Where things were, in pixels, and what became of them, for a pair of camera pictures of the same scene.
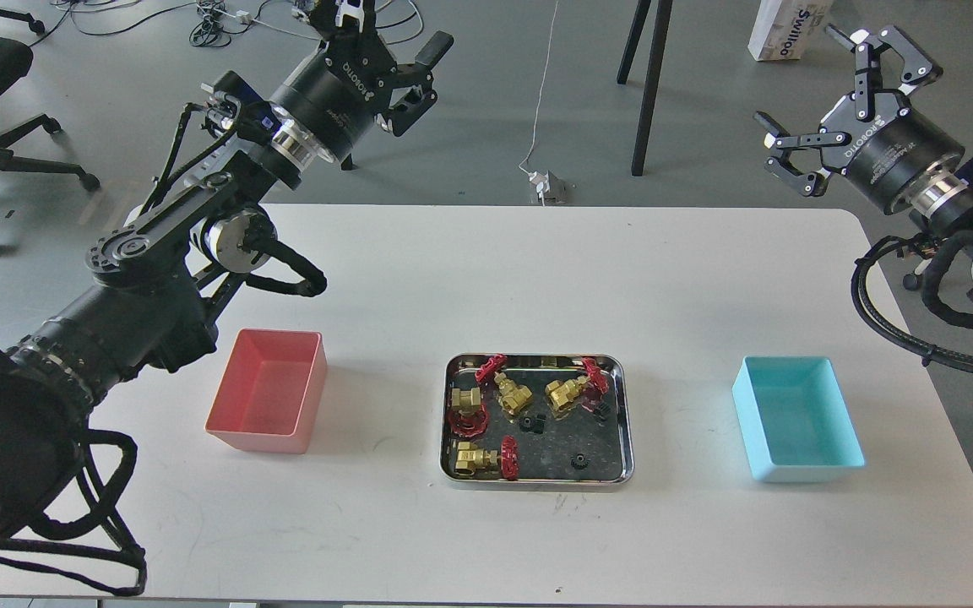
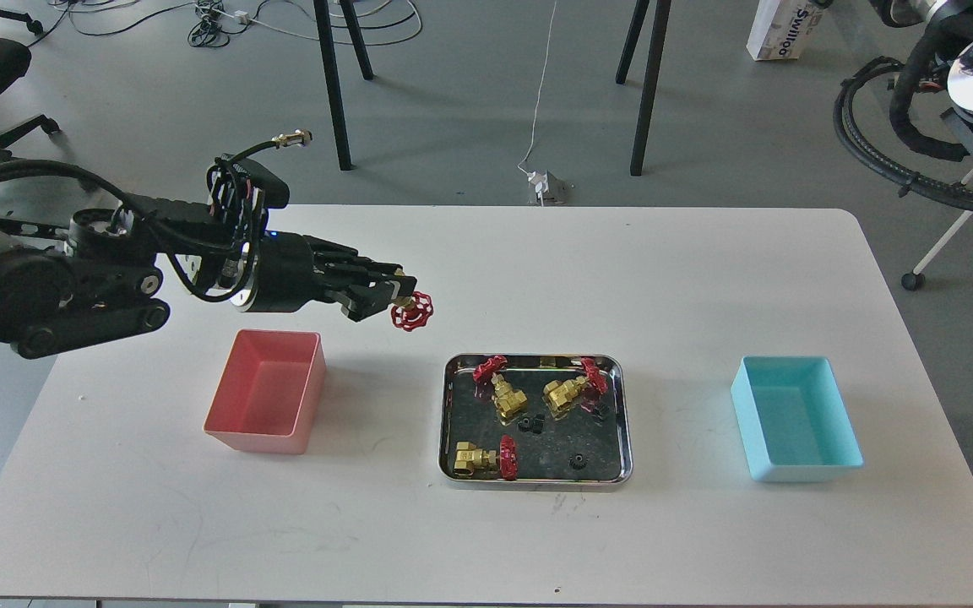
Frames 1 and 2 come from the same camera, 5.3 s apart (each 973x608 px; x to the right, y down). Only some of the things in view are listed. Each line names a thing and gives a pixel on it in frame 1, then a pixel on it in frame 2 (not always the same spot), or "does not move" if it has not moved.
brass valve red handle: (563, 393) does not move
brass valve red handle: (469, 458) does not move
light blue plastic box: (795, 421) does not move
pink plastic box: (271, 393) does not move
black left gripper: (337, 97) -> (287, 276)
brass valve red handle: (468, 417) -> (411, 312)
